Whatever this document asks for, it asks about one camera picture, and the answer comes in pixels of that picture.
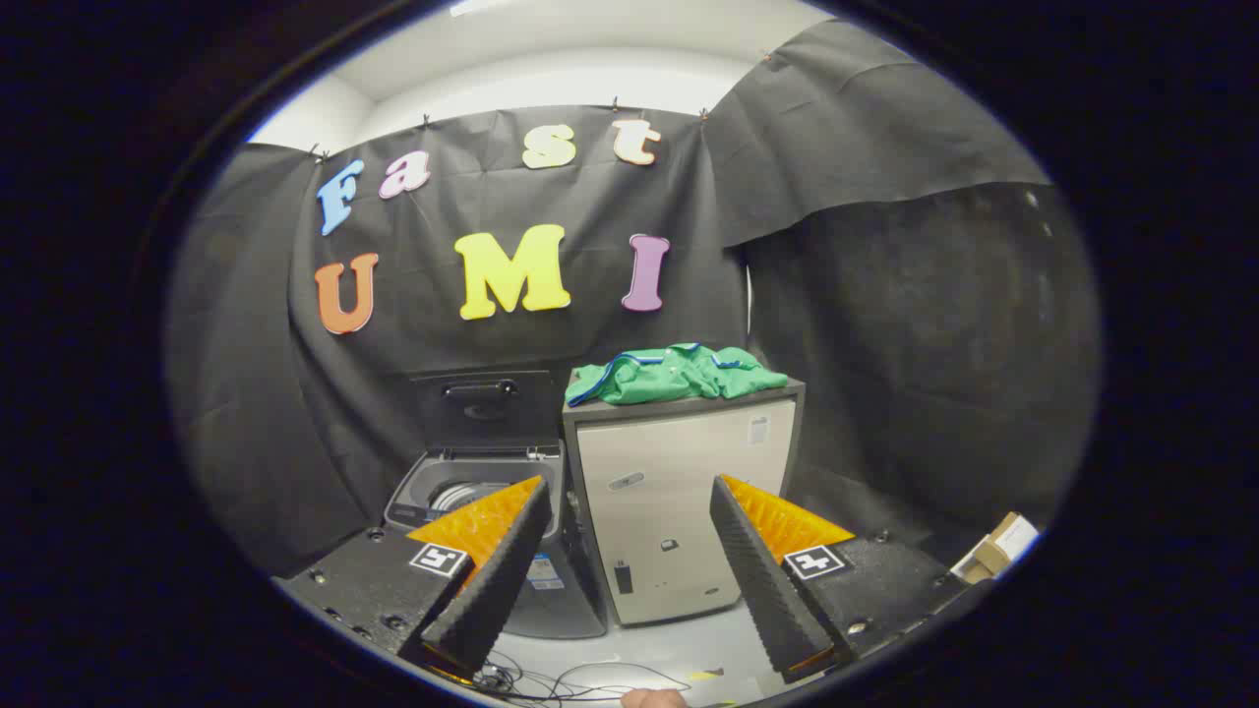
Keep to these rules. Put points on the dark grey washing machine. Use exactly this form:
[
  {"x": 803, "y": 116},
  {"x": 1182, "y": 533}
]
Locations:
[{"x": 575, "y": 605}]

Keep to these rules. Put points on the black backdrop cloth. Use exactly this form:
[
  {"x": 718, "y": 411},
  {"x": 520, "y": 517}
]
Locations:
[{"x": 590, "y": 334}]

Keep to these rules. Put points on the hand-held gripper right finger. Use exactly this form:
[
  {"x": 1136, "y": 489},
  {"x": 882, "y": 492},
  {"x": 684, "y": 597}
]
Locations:
[{"x": 762, "y": 580}]

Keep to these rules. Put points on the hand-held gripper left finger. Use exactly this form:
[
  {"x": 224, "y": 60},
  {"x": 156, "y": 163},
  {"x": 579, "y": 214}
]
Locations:
[{"x": 497, "y": 580}]

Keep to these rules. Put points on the cardboard box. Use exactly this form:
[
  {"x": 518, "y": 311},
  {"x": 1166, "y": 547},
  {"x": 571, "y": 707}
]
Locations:
[{"x": 993, "y": 551}]

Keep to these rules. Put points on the beige cabinet with grey top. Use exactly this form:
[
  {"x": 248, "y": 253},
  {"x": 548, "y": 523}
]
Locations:
[{"x": 679, "y": 492}]

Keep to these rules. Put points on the green polo shirt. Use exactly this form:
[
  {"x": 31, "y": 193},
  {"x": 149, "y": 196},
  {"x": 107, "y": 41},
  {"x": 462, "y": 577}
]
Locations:
[{"x": 669, "y": 376}]

